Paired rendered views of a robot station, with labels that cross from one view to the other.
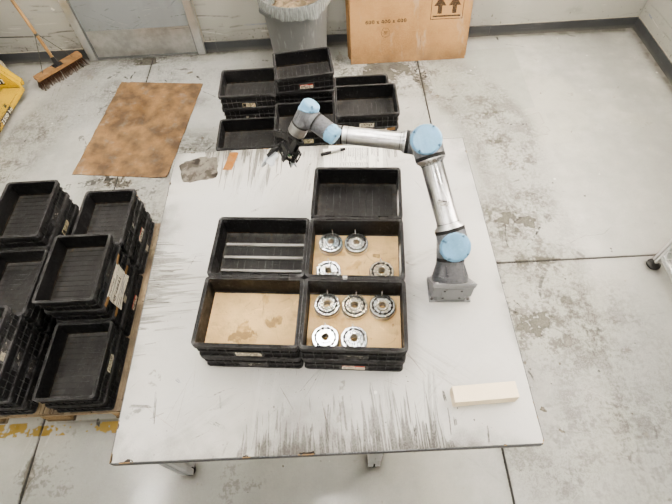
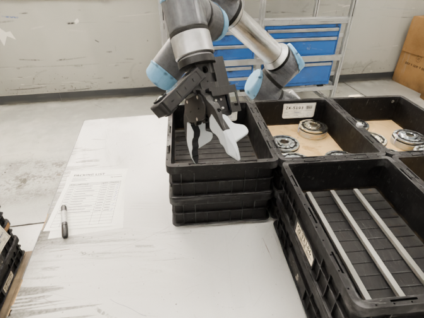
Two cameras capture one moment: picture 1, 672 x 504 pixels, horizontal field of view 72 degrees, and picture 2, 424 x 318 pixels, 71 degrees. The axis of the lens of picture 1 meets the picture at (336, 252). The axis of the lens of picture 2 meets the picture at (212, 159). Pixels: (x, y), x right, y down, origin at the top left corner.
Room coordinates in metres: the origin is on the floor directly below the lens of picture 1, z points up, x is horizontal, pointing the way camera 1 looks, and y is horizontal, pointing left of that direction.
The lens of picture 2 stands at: (1.55, 0.69, 1.37)
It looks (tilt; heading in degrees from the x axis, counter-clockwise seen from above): 34 degrees down; 258
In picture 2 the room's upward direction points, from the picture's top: straight up
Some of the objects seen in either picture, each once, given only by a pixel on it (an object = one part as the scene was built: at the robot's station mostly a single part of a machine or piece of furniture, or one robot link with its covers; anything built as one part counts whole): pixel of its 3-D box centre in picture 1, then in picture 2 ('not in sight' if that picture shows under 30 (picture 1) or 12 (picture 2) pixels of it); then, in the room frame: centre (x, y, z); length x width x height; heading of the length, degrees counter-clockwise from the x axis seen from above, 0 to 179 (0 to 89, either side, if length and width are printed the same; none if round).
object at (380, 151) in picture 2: (355, 248); (307, 126); (1.07, -0.08, 0.92); 0.40 x 0.30 x 0.02; 84
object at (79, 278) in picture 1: (94, 288); not in sight; (1.30, 1.32, 0.37); 0.40 x 0.30 x 0.45; 179
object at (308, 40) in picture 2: not in sight; (299, 57); (0.18, -1.93, 0.60); 0.72 x 0.03 x 0.56; 179
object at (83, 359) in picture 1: (85, 366); not in sight; (0.90, 1.33, 0.26); 0.40 x 0.30 x 0.23; 179
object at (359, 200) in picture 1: (357, 200); (215, 144); (1.37, -0.11, 0.87); 0.40 x 0.30 x 0.11; 84
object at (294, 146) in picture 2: (356, 242); (283, 142); (1.14, -0.09, 0.86); 0.10 x 0.10 x 0.01
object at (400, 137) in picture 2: (354, 338); (409, 136); (0.70, -0.05, 0.86); 0.10 x 0.10 x 0.01
